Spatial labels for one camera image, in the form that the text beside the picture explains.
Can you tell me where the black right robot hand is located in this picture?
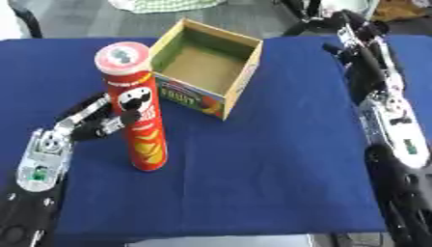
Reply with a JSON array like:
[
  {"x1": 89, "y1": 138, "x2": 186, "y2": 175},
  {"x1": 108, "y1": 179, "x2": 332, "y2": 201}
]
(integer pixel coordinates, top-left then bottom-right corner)
[{"x1": 320, "y1": 9, "x2": 409, "y2": 106}]

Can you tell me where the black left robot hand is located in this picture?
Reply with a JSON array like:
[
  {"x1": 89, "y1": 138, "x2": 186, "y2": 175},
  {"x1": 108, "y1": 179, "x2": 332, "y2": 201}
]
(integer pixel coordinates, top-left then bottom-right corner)
[{"x1": 54, "y1": 92, "x2": 144, "y2": 142}]

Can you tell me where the black chair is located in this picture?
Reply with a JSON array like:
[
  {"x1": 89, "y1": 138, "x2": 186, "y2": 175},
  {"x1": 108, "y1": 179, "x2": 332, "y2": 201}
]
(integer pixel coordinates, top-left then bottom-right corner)
[{"x1": 7, "y1": 0, "x2": 44, "y2": 40}]

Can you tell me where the tan cardboard box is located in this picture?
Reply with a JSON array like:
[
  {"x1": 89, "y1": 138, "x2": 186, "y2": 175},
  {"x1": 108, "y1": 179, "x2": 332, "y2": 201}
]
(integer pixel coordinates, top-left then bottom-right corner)
[{"x1": 147, "y1": 17, "x2": 265, "y2": 122}]

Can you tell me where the green white checked cloth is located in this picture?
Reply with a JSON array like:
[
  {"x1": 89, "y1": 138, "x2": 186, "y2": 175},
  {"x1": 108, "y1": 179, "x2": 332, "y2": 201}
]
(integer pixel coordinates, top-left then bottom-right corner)
[{"x1": 106, "y1": 0, "x2": 230, "y2": 14}]

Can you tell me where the brown bag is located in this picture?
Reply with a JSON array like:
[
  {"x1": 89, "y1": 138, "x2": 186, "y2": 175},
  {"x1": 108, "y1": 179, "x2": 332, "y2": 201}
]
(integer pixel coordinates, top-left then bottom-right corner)
[{"x1": 369, "y1": 0, "x2": 432, "y2": 23}]

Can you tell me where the red chip can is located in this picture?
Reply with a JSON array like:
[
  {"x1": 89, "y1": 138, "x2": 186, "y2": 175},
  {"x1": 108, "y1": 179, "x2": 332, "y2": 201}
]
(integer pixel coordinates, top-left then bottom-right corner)
[{"x1": 93, "y1": 41, "x2": 169, "y2": 173}]

